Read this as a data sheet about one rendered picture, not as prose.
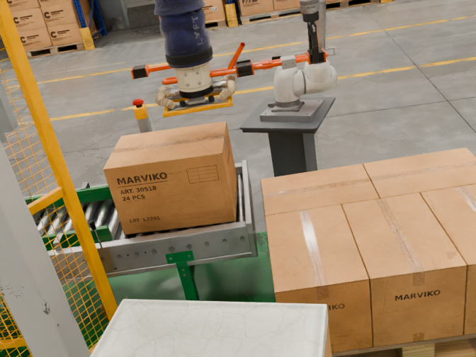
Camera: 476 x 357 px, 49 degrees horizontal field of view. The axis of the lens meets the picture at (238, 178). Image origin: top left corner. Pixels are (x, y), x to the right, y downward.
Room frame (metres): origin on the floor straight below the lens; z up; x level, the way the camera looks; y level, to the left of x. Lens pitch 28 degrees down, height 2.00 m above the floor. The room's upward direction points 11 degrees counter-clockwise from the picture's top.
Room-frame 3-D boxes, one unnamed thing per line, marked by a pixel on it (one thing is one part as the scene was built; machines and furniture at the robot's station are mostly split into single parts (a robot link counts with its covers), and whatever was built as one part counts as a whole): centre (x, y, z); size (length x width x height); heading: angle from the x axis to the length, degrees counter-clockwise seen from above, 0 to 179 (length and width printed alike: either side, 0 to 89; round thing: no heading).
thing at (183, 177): (2.49, 0.32, 0.75); 0.60 x 0.40 x 0.40; 83
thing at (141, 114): (3.01, 0.51, 0.50); 0.07 x 0.07 x 1.00; 86
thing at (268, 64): (2.59, -0.08, 1.27); 0.93 x 0.30 x 0.04; 87
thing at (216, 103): (2.38, 0.13, 1.17); 0.34 x 0.10 x 0.05; 87
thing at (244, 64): (2.46, -0.13, 1.27); 0.10 x 0.08 x 0.06; 177
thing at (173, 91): (2.48, 0.12, 1.21); 0.34 x 0.25 x 0.06; 87
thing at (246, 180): (2.47, -0.03, 0.58); 0.70 x 0.03 x 0.06; 176
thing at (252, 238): (2.47, -0.04, 0.48); 0.70 x 0.03 x 0.15; 176
